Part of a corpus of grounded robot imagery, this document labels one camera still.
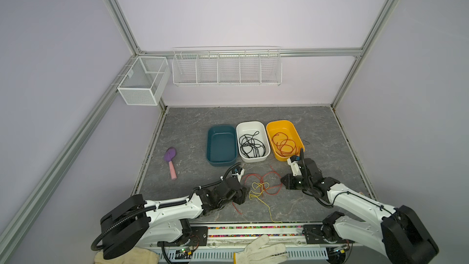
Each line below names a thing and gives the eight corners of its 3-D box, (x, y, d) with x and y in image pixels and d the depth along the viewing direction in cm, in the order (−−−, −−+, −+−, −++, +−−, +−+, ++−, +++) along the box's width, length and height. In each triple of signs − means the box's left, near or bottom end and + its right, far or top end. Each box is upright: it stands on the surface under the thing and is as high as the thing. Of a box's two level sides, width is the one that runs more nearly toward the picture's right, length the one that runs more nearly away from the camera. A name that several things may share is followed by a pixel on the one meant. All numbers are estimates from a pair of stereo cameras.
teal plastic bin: (205, 166, 96) (203, 161, 91) (210, 131, 111) (208, 124, 106) (236, 166, 96) (236, 161, 91) (237, 131, 111) (237, 124, 106)
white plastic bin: (236, 162, 97) (235, 156, 92) (237, 127, 112) (236, 121, 108) (269, 162, 97) (271, 156, 92) (265, 127, 112) (267, 121, 108)
